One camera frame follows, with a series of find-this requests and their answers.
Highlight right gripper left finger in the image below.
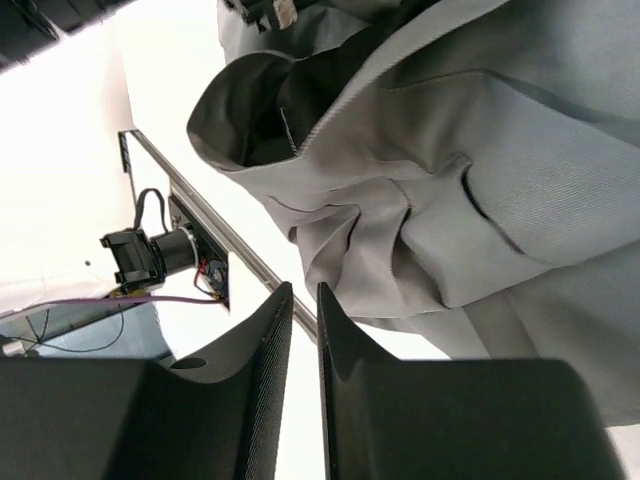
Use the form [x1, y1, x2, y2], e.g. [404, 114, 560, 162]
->
[1, 283, 293, 479]

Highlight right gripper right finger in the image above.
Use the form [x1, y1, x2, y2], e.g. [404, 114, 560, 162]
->
[317, 284, 624, 479]

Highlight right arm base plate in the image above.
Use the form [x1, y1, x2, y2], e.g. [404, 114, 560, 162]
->
[168, 194, 230, 312]

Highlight grey pleated skirt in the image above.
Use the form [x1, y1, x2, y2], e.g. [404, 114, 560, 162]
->
[186, 1, 639, 426]

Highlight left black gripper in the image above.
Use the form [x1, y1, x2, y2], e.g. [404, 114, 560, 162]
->
[224, 0, 298, 32]

